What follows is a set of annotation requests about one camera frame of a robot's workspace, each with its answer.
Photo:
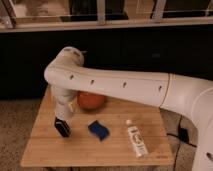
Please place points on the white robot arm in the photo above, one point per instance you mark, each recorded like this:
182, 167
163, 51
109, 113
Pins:
189, 96

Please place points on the orange ceramic cup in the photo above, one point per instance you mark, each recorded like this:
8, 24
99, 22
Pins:
90, 101

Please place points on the black eraser block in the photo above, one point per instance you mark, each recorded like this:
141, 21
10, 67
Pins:
62, 127

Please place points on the blue sponge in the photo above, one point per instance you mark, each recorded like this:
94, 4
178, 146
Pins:
99, 130

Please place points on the wooden table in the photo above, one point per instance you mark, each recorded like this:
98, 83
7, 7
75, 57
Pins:
46, 147

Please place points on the white tube with label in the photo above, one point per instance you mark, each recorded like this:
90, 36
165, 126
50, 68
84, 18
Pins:
136, 139

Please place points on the dark cabinet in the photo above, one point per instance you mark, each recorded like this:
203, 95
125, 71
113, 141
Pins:
184, 50

